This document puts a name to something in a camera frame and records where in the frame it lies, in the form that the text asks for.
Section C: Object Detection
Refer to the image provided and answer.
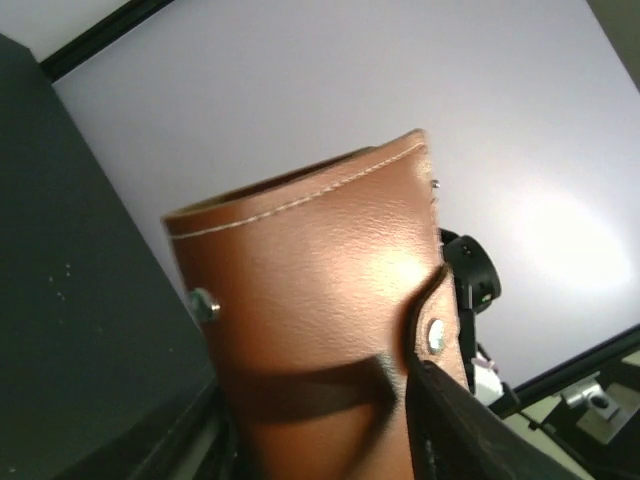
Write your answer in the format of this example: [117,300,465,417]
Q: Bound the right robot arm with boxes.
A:
[440,229,518,418]

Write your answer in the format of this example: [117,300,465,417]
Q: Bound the brown leather card holder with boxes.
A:
[163,130,466,479]

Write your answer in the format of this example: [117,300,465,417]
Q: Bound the black frame post left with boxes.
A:
[39,0,173,83]

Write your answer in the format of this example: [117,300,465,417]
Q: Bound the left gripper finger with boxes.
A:
[405,357,577,480]

